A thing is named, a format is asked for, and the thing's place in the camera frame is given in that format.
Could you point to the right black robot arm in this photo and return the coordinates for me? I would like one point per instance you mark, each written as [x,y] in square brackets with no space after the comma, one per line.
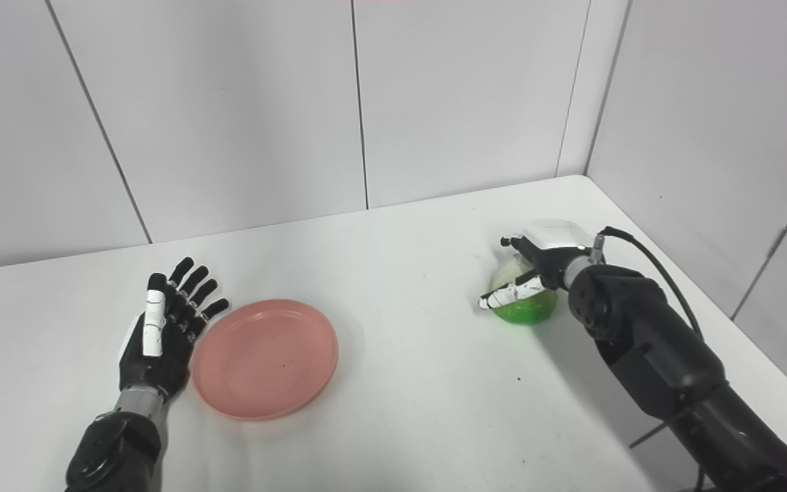
[673,369]

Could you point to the pink round plate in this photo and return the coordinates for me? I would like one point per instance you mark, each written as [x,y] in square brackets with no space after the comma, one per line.
[265,358]

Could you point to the green white cabbage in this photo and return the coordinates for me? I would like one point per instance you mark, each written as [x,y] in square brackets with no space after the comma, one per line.
[523,304]

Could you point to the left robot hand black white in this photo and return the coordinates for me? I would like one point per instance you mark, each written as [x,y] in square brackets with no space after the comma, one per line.
[161,335]

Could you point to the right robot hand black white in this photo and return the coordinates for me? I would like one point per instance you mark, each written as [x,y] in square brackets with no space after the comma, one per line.
[537,270]

